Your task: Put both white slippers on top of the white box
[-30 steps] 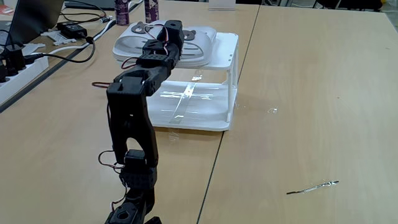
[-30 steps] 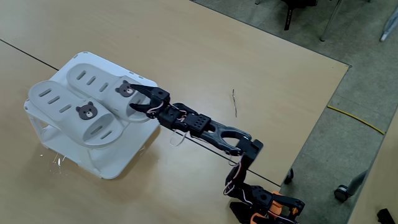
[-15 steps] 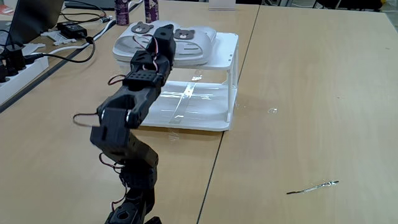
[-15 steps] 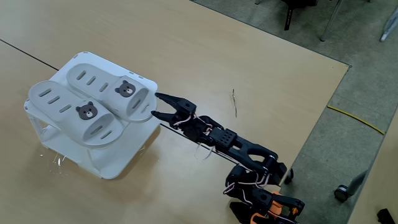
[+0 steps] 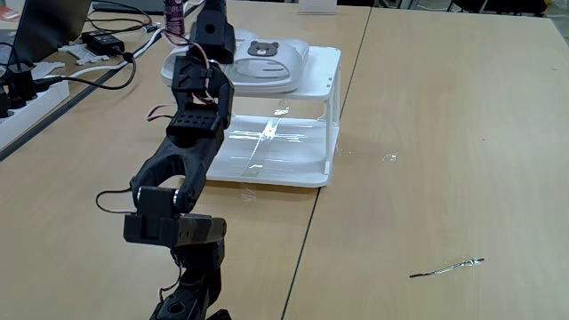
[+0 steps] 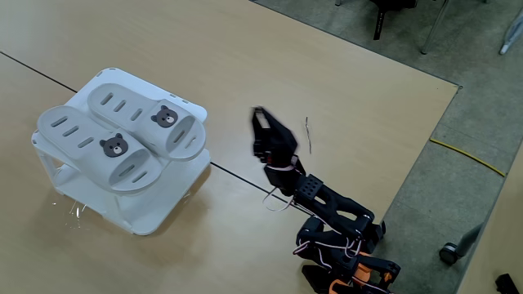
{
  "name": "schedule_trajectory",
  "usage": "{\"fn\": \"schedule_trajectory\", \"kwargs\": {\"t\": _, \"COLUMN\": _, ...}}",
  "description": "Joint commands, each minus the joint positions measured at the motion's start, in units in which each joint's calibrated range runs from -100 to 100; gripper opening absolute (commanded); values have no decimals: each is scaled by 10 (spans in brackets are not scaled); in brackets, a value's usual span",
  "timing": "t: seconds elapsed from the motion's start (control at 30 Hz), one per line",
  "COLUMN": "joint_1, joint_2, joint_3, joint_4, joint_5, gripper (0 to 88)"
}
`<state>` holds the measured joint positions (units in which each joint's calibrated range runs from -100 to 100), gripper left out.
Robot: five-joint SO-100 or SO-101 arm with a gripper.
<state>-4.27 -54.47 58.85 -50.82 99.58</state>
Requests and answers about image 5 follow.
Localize black plugs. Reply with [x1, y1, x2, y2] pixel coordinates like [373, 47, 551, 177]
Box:
[0, 61, 51, 119]

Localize white power strip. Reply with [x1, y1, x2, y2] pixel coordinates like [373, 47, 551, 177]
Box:
[0, 79, 71, 152]

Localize black power adapter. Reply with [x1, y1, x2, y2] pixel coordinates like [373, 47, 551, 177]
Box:
[81, 29, 126, 57]

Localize white plastic bracket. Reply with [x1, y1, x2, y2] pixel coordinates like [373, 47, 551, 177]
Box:
[57, 43, 110, 67]

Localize white bear slipper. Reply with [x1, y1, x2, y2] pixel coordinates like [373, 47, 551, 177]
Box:
[160, 28, 259, 90]
[221, 37, 311, 95]

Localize white plastic stand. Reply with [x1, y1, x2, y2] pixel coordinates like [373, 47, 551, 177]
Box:
[297, 0, 339, 16]

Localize black power cable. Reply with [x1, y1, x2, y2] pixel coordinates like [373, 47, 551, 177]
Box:
[33, 51, 138, 92]

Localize white cable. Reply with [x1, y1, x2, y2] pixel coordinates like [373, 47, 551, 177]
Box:
[66, 26, 168, 79]

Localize white two-tier plastic box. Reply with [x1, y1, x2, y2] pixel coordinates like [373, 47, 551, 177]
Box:
[206, 44, 342, 188]

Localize purple drink can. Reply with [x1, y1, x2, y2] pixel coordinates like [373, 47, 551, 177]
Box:
[163, 0, 186, 37]

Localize looped black cable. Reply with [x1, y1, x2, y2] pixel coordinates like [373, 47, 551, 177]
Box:
[86, 0, 155, 35]

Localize white plastic cutout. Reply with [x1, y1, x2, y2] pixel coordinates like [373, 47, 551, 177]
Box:
[30, 60, 66, 81]

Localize dark laptop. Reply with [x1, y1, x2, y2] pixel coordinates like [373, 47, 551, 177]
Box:
[7, 0, 93, 66]

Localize thin metal wire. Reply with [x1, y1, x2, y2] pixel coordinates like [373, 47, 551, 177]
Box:
[408, 257, 485, 279]

